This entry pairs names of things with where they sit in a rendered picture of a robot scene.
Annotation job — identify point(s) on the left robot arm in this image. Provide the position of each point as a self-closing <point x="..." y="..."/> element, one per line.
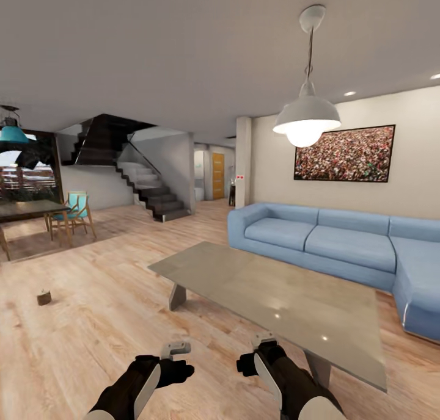
<point x="126" y="399"/>

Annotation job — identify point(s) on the pillar candle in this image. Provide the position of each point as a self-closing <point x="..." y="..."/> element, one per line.
<point x="43" y="297"/>

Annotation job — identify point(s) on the cauldron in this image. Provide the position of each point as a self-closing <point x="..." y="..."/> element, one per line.
<point x="327" y="394"/>

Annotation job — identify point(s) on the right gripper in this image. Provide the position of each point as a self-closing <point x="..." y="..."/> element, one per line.
<point x="246" y="364"/>

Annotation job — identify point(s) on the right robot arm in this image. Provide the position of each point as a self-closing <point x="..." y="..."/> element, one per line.
<point x="293" y="389"/>

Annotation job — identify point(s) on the fixed window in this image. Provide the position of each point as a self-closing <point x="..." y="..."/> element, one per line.
<point x="30" y="171"/>

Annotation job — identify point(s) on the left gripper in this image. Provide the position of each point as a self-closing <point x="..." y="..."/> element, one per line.
<point x="177" y="372"/>

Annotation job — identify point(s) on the breakfast table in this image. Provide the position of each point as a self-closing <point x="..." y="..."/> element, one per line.
<point x="44" y="207"/>

